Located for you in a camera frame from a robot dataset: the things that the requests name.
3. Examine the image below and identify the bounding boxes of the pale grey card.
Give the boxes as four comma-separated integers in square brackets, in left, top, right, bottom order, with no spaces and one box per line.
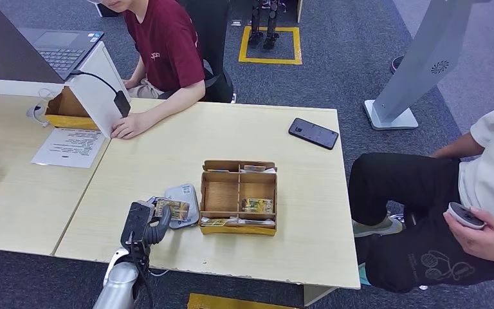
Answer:
[234,217,276,226]

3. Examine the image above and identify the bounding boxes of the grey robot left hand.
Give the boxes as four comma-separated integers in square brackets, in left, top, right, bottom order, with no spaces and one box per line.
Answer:
[120,201,172,257]

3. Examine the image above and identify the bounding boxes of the black office chair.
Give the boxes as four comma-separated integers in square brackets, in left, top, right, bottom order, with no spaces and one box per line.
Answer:
[178,0,236,104]

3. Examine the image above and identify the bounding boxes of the dark grey laptop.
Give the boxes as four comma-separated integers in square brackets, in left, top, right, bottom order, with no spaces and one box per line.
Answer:
[0,0,105,84]

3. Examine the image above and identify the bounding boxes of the printed paper sheet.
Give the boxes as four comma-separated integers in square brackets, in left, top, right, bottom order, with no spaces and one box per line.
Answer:
[30,127,106,169]

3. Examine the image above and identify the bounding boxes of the green gold printed card stack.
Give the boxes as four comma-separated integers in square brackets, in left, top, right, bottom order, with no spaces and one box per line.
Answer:
[241,198,274,214]

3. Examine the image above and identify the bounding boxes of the black smartphone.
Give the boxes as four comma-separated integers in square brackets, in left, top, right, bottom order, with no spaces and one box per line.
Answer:
[288,118,340,151]

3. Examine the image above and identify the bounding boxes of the person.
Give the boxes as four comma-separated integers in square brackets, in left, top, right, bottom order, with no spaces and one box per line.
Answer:
[87,0,207,140]
[348,95,494,295]

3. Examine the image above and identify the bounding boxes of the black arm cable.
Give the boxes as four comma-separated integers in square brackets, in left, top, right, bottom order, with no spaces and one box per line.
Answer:
[129,238,155,309]

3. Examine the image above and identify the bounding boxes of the grey white kiosk stand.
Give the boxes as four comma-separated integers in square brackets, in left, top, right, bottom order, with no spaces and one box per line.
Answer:
[363,0,494,131]

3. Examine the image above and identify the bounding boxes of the white round remote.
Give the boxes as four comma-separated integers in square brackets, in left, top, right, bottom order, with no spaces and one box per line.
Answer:
[447,201,486,230]

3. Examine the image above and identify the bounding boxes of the grey shoe white sole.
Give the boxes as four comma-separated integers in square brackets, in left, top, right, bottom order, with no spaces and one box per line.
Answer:
[352,215,404,238]

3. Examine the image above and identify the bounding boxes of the white desk riser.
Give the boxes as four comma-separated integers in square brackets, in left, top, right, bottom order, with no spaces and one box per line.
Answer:
[0,41,131,140]

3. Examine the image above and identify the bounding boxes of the yellow floor tape strip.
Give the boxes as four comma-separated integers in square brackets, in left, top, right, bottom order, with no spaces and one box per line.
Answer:
[187,293,299,309]

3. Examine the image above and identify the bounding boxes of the white printed card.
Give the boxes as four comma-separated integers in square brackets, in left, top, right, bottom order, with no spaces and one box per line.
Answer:
[242,164,277,174]

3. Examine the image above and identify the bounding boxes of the grey white card reader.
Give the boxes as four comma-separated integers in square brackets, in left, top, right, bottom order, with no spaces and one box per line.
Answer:
[163,183,201,230]

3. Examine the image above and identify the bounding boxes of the brown box yellow edge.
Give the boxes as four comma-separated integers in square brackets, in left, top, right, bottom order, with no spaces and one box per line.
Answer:
[44,86,100,131]

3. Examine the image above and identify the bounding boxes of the white table leg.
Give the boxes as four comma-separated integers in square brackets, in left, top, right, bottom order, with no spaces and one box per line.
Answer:
[303,285,337,307]

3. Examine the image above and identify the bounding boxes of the black laptop power adapter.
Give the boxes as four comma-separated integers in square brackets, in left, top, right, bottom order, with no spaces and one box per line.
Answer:
[71,69,132,118]

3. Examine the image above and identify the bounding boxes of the wooden compartment organizer box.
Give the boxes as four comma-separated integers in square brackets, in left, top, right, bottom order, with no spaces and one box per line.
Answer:
[199,160,279,237]

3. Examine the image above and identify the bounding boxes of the black humanoid robot legs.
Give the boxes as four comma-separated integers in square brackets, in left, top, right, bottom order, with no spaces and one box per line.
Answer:
[248,0,287,50]

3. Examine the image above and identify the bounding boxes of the white coiled cable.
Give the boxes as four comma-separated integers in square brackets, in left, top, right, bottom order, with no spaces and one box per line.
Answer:
[26,87,60,128]

